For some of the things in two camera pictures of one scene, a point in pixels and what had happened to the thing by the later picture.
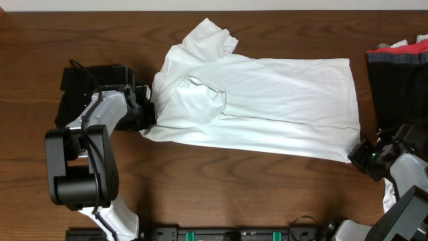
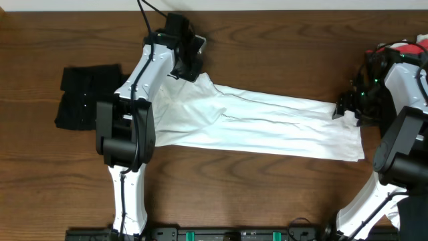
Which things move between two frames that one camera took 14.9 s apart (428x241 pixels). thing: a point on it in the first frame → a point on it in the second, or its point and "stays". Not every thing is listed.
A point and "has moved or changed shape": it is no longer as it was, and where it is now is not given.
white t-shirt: x=304 y=107 has moved or changed shape
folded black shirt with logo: x=78 y=84 stays
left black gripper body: x=142 y=117 → x=186 y=68
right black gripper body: x=368 y=159 → x=368 y=104
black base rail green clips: x=209 y=233 stays
